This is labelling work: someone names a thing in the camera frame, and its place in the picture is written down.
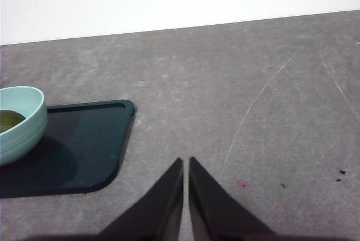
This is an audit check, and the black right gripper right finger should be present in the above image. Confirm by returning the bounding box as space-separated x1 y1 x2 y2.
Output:
187 156 351 241

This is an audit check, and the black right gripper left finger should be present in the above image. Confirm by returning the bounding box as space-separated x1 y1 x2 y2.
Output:
19 158 185 241

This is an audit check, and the teal ceramic bowl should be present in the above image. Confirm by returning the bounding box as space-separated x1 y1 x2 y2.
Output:
0 86 48 167

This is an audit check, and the green avocado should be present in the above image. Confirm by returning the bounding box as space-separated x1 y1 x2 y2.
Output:
0 110 27 134

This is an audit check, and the dark rectangular tray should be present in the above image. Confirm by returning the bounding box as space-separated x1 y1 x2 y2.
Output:
0 99 136 199

